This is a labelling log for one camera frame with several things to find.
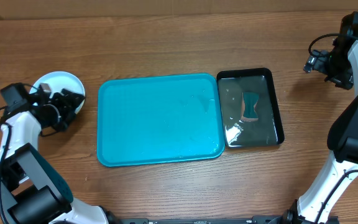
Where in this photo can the teal plastic tray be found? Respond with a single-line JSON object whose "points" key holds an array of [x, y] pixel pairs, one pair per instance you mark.
{"points": [[154, 120]]}

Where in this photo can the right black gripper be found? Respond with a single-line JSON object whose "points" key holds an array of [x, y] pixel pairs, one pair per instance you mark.
{"points": [[313, 62]]}

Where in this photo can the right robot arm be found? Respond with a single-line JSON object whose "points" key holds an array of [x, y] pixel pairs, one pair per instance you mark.
{"points": [[341, 167]]}

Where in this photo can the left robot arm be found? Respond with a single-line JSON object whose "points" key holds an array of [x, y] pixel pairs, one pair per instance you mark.
{"points": [[31, 190]]}

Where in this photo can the green scrubbing sponge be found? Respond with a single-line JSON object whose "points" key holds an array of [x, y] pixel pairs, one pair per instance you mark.
{"points": [[249, 102]]}

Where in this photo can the light blue plate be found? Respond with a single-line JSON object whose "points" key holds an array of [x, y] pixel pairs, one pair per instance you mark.
{"points": [[59, 80]]}

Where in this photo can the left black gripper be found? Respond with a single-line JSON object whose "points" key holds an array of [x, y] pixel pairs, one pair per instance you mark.
{"points": [[69, 104]]}

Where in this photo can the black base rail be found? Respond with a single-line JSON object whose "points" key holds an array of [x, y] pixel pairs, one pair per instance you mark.
{"points": [[258, 219]]}

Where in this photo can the black water tray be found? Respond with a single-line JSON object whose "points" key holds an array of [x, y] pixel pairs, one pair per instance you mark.
{"points": [[268, 129]]}

